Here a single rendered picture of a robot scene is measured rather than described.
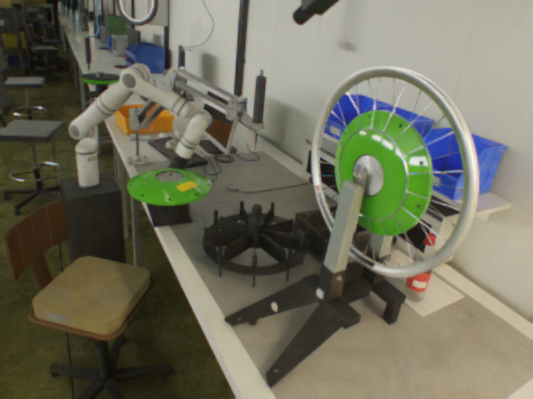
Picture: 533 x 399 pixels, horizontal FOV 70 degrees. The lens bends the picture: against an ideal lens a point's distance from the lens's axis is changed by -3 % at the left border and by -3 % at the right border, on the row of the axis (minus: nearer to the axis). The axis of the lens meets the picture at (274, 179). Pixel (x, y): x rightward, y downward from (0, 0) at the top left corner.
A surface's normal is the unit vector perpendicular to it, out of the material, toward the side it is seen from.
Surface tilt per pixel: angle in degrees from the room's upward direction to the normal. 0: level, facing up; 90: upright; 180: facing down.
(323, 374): 0
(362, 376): 0
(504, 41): 90
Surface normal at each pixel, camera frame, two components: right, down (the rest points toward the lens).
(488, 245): -0.87, 0.11
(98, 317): 0.10, -0.91
